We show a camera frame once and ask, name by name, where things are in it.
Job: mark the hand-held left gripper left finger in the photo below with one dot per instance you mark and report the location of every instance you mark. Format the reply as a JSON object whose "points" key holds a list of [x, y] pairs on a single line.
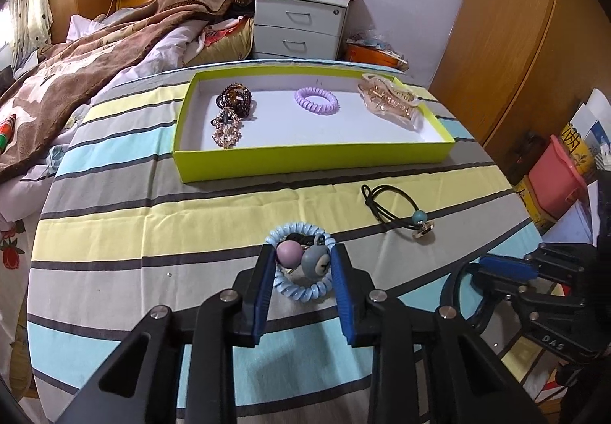
{"points": [[265, 290]]}

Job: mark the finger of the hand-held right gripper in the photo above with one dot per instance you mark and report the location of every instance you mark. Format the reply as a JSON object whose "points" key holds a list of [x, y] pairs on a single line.
{"points": [[503, 295], [506, 269]]}

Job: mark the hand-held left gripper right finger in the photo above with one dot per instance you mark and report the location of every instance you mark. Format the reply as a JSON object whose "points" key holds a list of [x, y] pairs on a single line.
{"points": [[343, 295]]}

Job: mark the black wristband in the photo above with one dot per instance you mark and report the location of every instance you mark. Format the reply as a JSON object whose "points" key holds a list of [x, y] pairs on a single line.
{"points": [[446, 295]]}

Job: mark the green cardboard tray box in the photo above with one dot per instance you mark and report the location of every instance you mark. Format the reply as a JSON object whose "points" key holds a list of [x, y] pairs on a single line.
{"points": [[310, 161]]}

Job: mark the translucent beige hair claw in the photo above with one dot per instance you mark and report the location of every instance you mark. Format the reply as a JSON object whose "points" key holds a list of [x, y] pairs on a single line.
{"points": [[386, 104]]}

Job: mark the yellow printed box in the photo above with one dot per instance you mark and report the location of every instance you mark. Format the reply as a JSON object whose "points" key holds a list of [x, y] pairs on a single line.
{"points": [[530, 204]]}

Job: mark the pink plastic bin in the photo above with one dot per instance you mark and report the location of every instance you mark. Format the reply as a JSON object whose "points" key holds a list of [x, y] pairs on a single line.
{"points": [[553, 171]]}

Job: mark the white printed booklet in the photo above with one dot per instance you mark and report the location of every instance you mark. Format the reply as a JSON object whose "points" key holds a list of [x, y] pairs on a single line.
{"points": [[596, 118]]}

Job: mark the large wooden wardrobe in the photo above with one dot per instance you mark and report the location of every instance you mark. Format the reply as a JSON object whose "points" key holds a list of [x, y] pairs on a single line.
{"points": [[515, 47]]}

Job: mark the orange bin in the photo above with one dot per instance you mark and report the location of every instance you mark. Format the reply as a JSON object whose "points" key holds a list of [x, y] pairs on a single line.
{"points": [[367, 54]]}

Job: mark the gold red patterned pillow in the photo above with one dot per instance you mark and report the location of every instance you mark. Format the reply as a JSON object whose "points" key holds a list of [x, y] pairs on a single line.
{"points": [[224, 47]]}

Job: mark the white nightstand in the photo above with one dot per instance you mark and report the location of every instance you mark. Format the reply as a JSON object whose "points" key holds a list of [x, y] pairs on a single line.
{"points": [[296, 23]]}

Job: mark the brown blanket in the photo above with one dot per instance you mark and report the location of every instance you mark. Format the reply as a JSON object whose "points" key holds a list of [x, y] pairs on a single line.
{"points": [[95, 61]]}

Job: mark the striped plush toy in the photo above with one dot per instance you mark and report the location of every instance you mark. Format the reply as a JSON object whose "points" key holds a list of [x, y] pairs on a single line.
{"points": [[7, 132]]}

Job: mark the patterned curtain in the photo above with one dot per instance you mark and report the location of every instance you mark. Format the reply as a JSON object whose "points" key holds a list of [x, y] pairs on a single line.
{"points": [[31, 8]]}

